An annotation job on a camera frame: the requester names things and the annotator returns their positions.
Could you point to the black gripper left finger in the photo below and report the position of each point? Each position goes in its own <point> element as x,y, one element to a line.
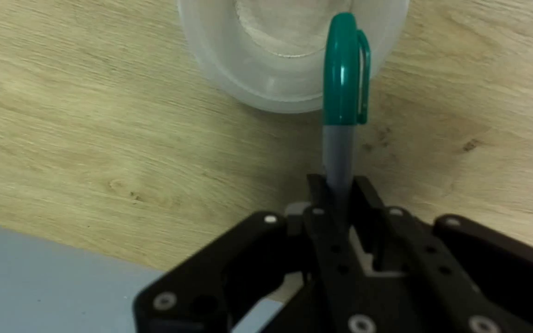
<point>218,271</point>

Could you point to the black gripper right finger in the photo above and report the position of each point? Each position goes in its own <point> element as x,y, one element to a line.
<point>482,278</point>

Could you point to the green capped grey marker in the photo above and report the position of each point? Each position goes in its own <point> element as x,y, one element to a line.
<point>342,80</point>

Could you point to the clear plastic cup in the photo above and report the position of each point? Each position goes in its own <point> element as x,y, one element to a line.
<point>268,56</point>

